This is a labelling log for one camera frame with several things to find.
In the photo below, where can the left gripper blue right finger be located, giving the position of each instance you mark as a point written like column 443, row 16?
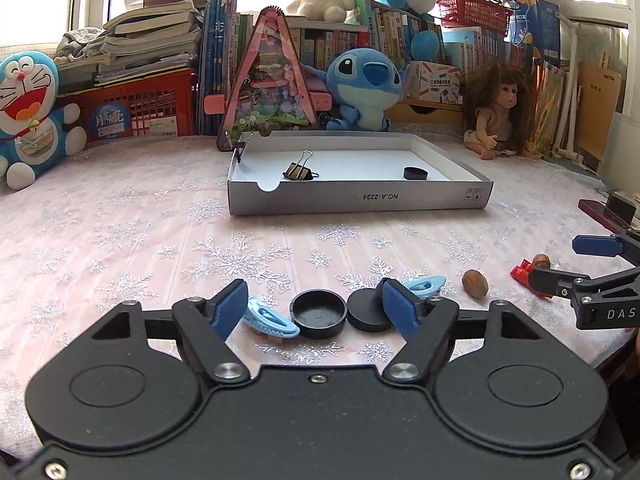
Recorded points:
column 428, row 329

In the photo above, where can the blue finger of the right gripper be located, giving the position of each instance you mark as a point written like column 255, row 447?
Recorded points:
column 558, row 283
column 602, row 246

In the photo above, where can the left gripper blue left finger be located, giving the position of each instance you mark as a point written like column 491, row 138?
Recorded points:
column 204, row 325

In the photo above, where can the brown walnut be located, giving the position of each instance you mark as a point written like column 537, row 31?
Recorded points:
column 541, row 261
column 475, row 284

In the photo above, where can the red crayon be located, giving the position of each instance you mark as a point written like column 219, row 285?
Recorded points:
column 522, row 278
column 527, row 266

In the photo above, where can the blue bear hair clip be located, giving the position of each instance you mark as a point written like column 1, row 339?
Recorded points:
column 260, row 318

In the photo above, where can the black round cup lid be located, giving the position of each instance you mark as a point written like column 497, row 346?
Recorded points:
column 318, row 313

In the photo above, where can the black round cap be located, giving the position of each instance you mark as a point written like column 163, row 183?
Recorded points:
column 415, row 173

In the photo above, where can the black binder clip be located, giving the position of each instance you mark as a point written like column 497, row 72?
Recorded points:
column 238, row 145
column 299, row 171

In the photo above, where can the dark red phone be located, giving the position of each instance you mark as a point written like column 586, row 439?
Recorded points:
column 616, row 214

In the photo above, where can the white pipe rack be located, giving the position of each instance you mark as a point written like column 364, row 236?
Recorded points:
column 563, row 145

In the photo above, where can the pink snowflake tablecloth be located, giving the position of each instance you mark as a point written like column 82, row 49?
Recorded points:
column 148, row 220

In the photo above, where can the brown haired baby doll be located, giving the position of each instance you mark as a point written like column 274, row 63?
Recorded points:
column 498, row 112

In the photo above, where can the black binder clip on tray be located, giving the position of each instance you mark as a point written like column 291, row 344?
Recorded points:
column 238, row 145

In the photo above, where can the white cardboard tray box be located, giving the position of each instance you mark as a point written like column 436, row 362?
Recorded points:
column 358, row 172

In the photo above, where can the wooden drawer box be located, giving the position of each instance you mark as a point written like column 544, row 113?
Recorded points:
column 411, row 111

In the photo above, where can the row of shelf books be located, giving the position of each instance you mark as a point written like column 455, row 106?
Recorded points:
column 391, row 31

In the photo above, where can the red plastic crate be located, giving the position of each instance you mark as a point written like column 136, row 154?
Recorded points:
column 155, row 105

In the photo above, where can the white pencil print box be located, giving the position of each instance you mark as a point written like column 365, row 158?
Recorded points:
column 433, row 82

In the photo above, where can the pink triangular miniature house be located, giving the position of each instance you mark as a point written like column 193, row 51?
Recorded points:
column 270, row 92

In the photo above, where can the Stitch blue plush toy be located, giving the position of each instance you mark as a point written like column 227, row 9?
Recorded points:
column 363, row 83

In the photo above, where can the Doraemon plush toy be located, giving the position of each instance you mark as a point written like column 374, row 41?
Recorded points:
column 35, row 133

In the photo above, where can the red plastic basket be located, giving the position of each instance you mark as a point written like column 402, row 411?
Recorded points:
column 490, row 15

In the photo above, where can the stack of books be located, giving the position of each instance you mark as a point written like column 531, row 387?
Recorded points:
column 150, row 37

